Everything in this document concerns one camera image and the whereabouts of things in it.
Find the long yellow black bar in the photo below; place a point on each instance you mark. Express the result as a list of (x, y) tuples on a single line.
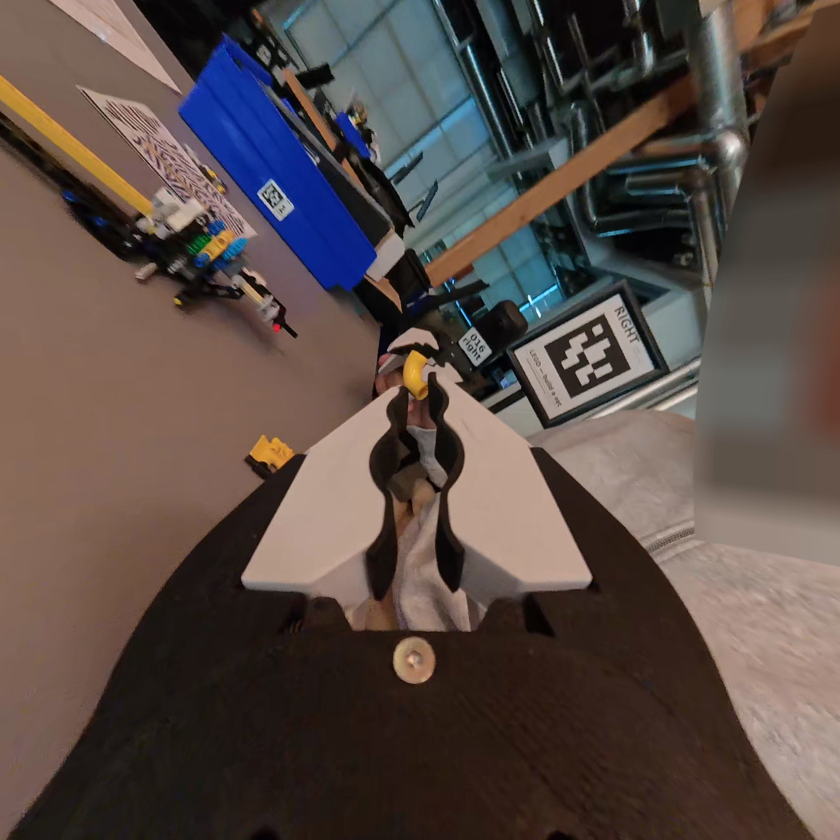
[(65, 134)]

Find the yellow curved lego piece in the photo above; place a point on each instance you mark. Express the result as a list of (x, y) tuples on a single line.
[(412, 374)]

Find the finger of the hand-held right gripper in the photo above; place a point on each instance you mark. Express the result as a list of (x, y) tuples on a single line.
[(453, 373), (413, 340)]

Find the lego vehicle model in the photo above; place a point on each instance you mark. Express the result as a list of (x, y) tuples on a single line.
[(190, 243)]

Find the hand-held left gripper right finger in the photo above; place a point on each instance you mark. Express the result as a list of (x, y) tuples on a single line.
[(518, 518)]

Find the person's right hand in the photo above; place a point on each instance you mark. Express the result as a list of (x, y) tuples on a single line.
[(386, 382)]

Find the black framed marker sign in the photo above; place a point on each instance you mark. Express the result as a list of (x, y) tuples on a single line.
[(590, 354)]

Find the grey zip hoodie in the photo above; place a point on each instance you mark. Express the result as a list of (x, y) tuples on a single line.
[(754, 623)]

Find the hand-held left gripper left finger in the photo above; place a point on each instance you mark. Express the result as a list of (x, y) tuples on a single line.
[(315, 518)]

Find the blue plastic bin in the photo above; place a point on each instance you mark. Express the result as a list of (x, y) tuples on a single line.
[(262, 144)]

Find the wooden ceiling beam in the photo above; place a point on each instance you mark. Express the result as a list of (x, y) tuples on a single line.
[(558, 190)]

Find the zebra print sticker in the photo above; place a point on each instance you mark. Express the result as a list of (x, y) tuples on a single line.
[(151, 138)]

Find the metal ceiling pipes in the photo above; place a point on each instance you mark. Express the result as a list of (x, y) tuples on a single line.
[(715, 98)]

